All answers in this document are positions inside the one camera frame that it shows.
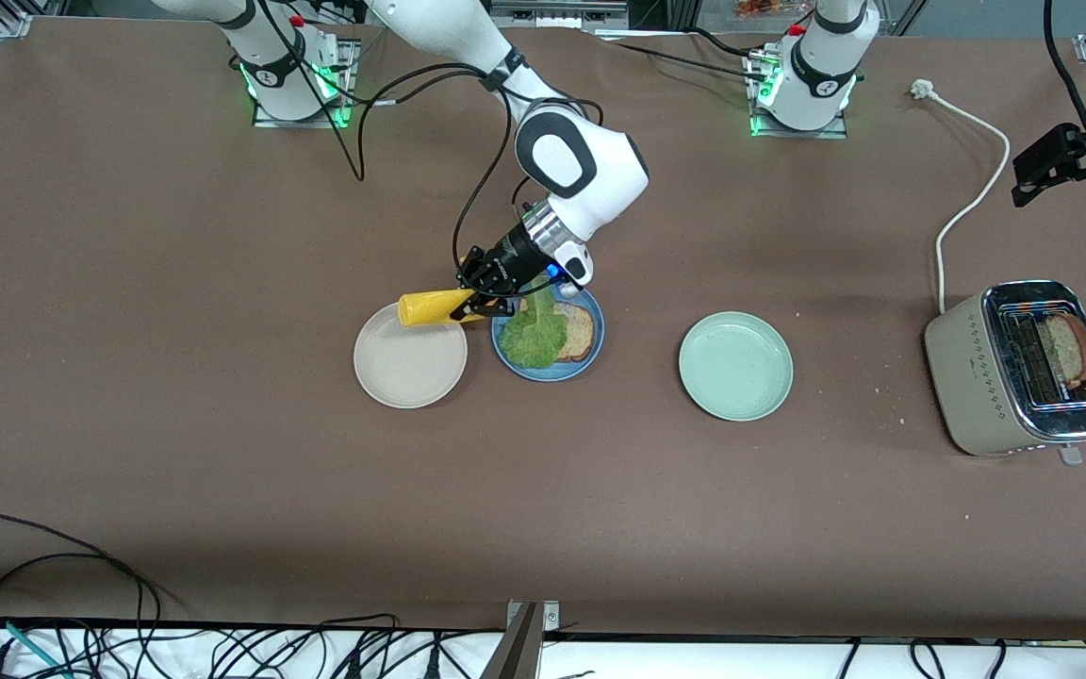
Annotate black cable bundle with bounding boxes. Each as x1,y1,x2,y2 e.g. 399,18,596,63
0,613,506,679

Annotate yellow mustard squeeze bottle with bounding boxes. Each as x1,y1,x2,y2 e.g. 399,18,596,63
398,255,489,328

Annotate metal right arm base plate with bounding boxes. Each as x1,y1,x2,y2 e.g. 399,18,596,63
253,40,360,128

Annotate white toaster power cable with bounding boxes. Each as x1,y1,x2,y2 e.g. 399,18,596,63
911,79,1012,315

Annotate metal table edge bracket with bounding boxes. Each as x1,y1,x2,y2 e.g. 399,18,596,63
480,600,561,679

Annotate light green round plate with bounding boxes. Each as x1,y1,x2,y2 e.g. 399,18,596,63
678,311,795,422

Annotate beige chrome toaster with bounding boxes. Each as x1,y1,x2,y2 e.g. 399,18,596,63
924,279,1086,467

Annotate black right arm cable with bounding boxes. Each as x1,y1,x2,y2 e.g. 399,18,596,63
255,0,605,284

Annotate grey power strip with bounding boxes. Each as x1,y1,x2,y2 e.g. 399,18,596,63
489,0,631,29

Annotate thin black base cable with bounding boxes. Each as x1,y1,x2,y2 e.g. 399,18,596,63
590,28,775,81

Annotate blue round plate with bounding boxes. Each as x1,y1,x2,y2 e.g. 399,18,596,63
491,283,606,382

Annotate beige round plate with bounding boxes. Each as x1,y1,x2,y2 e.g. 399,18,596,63
354,300,469,410

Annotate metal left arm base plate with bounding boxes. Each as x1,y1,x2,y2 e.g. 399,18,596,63
749,52,850,140

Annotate teal cable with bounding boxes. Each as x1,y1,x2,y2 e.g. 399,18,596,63
0,616,68,678

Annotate small black cable loops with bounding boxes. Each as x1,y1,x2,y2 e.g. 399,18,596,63
835,638,1011,679

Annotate green lettuce leaf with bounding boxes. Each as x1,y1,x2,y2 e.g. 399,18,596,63
502,288,570,371

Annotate brown bread slice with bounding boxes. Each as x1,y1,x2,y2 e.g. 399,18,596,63
1038,311,1086,389
551,300,598,363

